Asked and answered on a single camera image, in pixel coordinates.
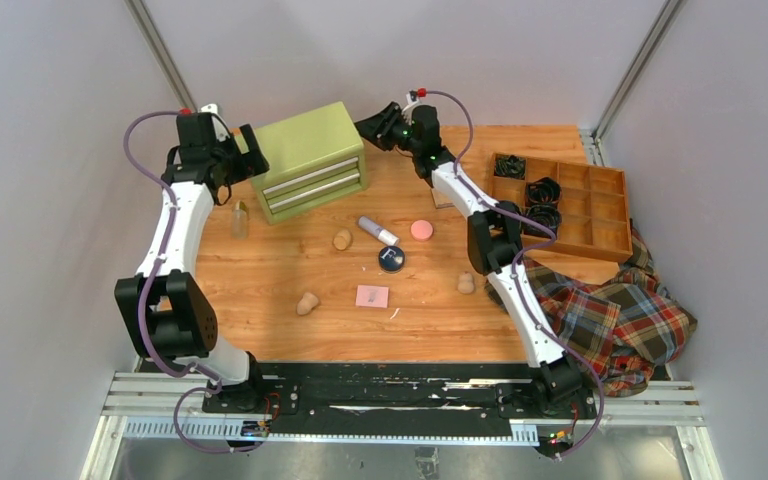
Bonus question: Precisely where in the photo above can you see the beige makeup sponge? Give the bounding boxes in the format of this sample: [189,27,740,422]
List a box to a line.
[296,292,320,316]
[332,229,353,251]
[456,272,476,295]

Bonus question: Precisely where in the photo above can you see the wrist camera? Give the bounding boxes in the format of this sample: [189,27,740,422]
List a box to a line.
[402,91,422,122]
[199,103,232,142]

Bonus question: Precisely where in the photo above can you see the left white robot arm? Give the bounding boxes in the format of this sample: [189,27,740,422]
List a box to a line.
[114,104,269,413]

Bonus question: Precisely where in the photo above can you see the beige makeup sponge front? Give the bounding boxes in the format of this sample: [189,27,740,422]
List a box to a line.
[296,292,320,316]

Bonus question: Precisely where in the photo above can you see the aluminium frame rail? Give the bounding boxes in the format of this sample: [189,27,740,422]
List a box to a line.
[81,363,723,479]

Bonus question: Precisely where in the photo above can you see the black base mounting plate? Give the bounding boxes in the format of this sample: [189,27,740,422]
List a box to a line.
[127,362,597,450]

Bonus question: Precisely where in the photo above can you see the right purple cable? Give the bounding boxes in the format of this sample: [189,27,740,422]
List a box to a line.
[409,86,608,460]

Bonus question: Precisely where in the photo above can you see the pink round compact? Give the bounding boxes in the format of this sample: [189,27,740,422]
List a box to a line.
[410,220,434,241]

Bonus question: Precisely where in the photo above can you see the beige makeup sponge centre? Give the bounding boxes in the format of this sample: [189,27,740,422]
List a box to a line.
[332,229,353,251]

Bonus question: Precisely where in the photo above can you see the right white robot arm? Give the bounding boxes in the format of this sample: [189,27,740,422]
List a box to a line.
[354,102,605,417]

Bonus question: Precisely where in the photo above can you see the wooden compartment organizer tray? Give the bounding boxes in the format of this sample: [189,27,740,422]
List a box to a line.
[488,153,632,263]

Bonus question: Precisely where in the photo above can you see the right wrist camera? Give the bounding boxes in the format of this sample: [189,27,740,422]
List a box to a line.
[402,91,422,122]

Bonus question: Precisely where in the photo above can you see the dark blue round compact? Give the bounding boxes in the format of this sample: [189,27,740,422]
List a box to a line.
[377,246,406,273]

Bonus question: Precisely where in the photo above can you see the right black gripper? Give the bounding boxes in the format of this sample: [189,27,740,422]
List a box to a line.
[352,105,421,158]

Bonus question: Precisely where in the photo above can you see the white cosmetic tube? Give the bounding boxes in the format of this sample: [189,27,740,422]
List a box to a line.
[357,216,400,246]

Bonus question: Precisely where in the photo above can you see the green metal drawer cabinet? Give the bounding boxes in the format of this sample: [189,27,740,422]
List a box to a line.
[252,102,369,225]

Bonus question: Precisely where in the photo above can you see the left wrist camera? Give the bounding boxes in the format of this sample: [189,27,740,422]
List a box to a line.
[199,103,232,142]

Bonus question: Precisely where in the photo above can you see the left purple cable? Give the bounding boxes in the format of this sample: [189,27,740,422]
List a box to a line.
[122,107,273,456]

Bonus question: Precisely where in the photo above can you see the pink square card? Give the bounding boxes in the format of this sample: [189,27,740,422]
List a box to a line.
[355,285,389,309]

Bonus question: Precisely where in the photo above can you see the plaid flannel shirt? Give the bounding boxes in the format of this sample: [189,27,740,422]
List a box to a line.
[484,228,699,399]

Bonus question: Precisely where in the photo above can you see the beige makeup sponge right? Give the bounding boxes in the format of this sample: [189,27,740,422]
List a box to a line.
[456,272,476,295]

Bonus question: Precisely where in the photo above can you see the clear glass perfume bottle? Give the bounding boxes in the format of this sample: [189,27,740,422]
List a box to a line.
[231,200,249,239]

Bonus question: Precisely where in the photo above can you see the purple cable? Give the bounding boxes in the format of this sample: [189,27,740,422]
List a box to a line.
[409,86,608,460]
[122,107,273,456]

